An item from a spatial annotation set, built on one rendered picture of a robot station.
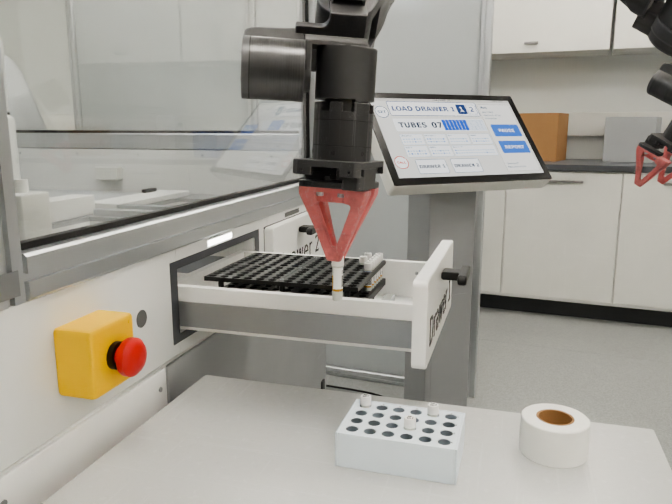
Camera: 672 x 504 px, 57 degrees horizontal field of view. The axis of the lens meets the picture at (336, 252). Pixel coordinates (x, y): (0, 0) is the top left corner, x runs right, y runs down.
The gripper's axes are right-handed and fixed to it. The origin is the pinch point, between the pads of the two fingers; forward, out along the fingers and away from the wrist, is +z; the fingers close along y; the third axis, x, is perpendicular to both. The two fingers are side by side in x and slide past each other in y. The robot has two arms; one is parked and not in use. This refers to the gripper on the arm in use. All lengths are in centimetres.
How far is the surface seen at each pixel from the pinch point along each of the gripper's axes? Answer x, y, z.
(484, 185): 8, -115, -1
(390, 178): -14, -97, -2
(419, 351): 7.6, -12.1, 13.2
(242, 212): -26.5, -35.0, 1.8
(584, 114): 53, -379, -34
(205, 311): -21.6, -13.6, 12.6
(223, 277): -21.6, -18.7, 9.0
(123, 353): -18.8, 8.3, 10.9
